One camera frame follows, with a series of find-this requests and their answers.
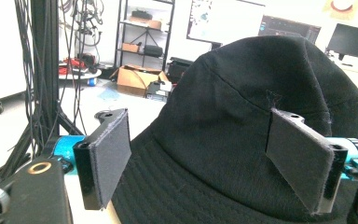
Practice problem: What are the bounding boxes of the black case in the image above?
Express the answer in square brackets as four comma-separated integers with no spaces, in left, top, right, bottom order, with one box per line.
[166,56,196,85]

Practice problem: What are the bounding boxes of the black metal shelf rack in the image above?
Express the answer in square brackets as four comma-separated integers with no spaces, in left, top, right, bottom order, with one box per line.
[114,0,177,73]

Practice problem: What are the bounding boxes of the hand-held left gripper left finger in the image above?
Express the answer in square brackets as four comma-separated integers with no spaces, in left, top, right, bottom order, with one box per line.
[73,107,132,211]

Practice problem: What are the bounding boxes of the open cardboard box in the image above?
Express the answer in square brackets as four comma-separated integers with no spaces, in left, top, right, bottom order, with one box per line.
[109,63,171,98]

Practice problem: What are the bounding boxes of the black computer monitor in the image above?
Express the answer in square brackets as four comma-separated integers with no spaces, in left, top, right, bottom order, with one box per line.
[325,22,358,61]

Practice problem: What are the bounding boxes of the yellow poster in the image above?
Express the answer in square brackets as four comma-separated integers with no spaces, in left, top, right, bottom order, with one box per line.
[322,0,358,21]

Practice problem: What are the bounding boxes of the whiteboard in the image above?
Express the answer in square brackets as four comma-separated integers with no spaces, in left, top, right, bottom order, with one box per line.
[186,0,266,45]

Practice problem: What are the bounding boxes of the dark wall screen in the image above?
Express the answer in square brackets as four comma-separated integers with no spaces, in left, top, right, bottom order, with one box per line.
[257,14,322,45]

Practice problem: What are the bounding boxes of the black bag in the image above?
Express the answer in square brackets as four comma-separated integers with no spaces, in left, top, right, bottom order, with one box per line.
[143,44,164,58]

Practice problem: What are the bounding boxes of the small cardboard box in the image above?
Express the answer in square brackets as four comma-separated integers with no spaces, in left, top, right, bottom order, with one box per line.
[121,42,141,53]

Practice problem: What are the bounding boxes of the hanging cables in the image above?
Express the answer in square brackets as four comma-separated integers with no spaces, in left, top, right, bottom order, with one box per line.
[59,0,105,74]

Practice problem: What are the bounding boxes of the black bucket hat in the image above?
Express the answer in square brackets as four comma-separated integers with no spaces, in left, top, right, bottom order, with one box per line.
[111,35,358,224]

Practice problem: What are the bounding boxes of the white cabinet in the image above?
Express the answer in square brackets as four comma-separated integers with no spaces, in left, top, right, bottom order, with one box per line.
[0,0,28,105]

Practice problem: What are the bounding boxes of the red tool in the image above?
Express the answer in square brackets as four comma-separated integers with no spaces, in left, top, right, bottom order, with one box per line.
[59,56,87,76]

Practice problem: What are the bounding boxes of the bundle of black cables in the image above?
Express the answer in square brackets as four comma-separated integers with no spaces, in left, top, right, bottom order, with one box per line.
[13,0,45,158]

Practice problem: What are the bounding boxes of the round white table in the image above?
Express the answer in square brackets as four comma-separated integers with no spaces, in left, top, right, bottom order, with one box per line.
[58,68,103,81]

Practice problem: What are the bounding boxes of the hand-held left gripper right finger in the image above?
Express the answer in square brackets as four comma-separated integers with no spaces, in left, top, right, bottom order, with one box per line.
[265,106,349,216]

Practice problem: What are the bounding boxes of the flat cardboard box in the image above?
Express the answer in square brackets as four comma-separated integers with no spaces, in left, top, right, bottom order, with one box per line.
[129,16,163,31]

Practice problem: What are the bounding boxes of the small white and black box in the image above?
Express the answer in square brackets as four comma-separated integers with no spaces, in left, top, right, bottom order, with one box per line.
[145,79,172,103]

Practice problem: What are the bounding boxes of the black metal stand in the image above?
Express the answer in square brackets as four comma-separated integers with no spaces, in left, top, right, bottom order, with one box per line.
[0,0,85,190]

